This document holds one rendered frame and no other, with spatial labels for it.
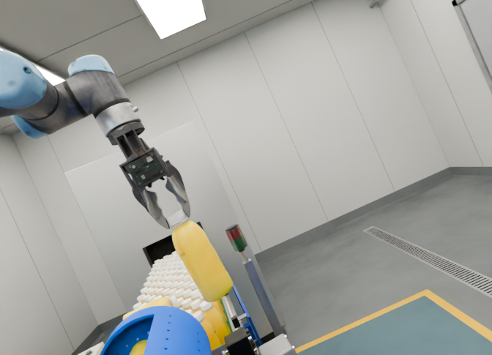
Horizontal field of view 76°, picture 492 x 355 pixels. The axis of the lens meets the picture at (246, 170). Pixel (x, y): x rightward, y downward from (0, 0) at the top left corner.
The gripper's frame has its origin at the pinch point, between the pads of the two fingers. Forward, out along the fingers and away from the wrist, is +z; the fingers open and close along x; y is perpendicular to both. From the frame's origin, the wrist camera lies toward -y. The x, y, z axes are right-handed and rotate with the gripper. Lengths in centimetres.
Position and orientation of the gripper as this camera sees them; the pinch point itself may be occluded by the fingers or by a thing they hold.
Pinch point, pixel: (176, 217)
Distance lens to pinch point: 67.9
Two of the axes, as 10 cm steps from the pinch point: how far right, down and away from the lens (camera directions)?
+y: 1.5, -0.5, -9.9
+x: 8.6, -4.9, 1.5
